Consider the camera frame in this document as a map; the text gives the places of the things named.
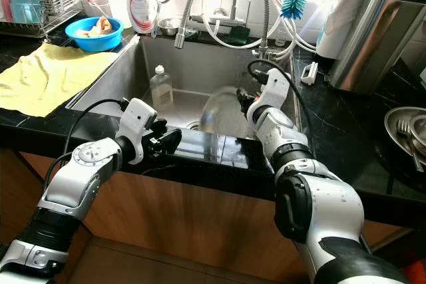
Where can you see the stainless steel knife block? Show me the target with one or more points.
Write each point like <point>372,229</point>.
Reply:
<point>376,38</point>

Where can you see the chrome gooseneck faucet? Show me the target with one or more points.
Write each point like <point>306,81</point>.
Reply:
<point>265,43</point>

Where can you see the clear plastic bottle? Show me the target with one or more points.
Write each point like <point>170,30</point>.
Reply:
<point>161,91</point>

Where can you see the yellow cloth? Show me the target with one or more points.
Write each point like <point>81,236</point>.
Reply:
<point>50,79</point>

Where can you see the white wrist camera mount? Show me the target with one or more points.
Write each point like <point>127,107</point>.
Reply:
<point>136,124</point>
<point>276,88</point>

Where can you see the white hanging towel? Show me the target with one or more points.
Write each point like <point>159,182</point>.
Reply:
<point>346,8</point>

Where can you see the stainless steel sink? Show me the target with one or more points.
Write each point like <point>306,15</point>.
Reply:
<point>213,68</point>

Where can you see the steel fork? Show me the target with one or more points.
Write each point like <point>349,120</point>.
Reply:
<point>406,138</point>

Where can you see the round steel plate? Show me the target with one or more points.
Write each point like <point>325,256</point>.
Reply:
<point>391,134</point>
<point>223,114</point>

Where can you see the wooden cabinet front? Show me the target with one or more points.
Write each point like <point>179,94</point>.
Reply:
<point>193,224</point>

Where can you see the steel mixing bowl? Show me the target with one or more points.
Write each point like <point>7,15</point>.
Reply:
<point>419,134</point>

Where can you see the white plastic clip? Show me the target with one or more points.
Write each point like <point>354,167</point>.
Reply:
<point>309,73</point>

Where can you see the pink cup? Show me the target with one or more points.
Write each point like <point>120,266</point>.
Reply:
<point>5,6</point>

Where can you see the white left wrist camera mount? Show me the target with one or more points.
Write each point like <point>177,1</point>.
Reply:
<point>136,124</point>

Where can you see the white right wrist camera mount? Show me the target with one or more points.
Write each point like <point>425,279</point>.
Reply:
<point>276,88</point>

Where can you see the steel sink drain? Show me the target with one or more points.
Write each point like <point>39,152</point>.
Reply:
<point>194,125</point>

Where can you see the white dish soap bottle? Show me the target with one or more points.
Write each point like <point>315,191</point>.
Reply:
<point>140,11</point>

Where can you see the green sponge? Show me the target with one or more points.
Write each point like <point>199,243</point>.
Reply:
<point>238,36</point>

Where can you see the blue plastic bowl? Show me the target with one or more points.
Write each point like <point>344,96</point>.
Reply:
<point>94,43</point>

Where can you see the teal cup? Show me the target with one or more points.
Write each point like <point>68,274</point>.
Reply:
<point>26,8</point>

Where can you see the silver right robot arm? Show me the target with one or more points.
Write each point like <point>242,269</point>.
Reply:
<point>326,204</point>

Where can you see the orange object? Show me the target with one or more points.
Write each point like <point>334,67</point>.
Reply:
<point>416,273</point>

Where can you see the chrome pull-out sprayer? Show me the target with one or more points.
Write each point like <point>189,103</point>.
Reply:
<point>181,34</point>

